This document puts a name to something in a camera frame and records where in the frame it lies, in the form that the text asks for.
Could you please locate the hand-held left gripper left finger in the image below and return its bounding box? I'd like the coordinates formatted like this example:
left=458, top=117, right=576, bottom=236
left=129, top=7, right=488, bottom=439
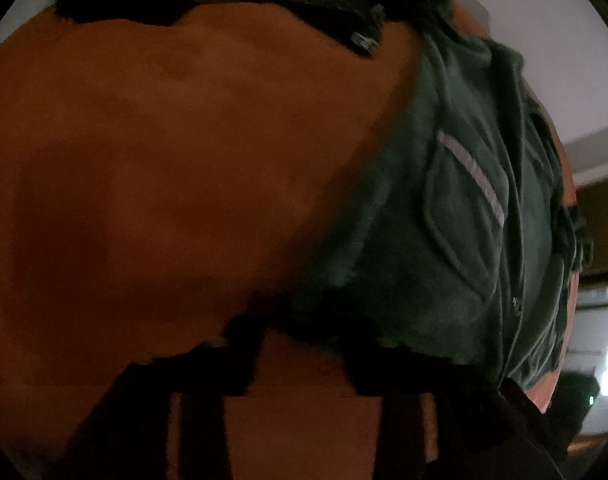
left=44, top=317, right=267, bottom=480

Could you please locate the green fleece pajama top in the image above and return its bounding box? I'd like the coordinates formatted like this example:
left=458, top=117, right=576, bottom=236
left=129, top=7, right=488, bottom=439
left=289, top=25, right=594, bottom=396

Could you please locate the black garment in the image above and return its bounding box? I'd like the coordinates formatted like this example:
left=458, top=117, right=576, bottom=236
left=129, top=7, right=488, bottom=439
left=56, top=0, right=449, bottom=61

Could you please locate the orange blanket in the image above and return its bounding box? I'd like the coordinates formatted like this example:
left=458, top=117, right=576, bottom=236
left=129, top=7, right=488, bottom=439
left=0, top=0, right=579, bottom=480

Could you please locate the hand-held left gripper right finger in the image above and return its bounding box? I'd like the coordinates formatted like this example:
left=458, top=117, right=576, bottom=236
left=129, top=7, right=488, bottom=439
left=354, top=342, right=567, bottom=480

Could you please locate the brown wooden door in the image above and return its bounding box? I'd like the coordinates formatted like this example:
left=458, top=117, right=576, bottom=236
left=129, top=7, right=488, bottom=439
left=574, top=180, right=608, bottom=281

